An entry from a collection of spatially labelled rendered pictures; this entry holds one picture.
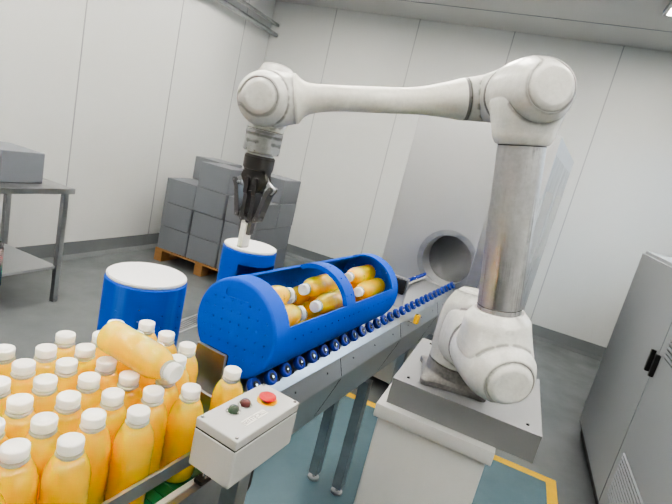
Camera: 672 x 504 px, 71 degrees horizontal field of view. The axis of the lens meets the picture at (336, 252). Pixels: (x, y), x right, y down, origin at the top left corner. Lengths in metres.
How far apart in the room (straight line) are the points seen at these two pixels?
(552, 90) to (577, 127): 5.15
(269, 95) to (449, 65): 5.50
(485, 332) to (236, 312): 0.65
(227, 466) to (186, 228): 4.47
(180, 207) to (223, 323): 4.01
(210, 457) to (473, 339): 0.60
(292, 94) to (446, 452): 0.96
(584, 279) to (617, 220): 0.75
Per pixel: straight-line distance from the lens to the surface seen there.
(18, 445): 0.89
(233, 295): 1.34
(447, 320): 1.31
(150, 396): 1.01
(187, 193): 5.27
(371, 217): 6.43
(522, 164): 1.07
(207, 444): 0.96
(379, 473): 1.46
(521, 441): 1.34
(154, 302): 1.75
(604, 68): 6.30
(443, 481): 1.41
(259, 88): 0.96
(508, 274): 1.10
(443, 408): 1.33
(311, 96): 1.02
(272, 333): 1.27
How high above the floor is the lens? 1.63
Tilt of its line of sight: 12 degrees down
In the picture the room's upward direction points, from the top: 14 degrees clockwise
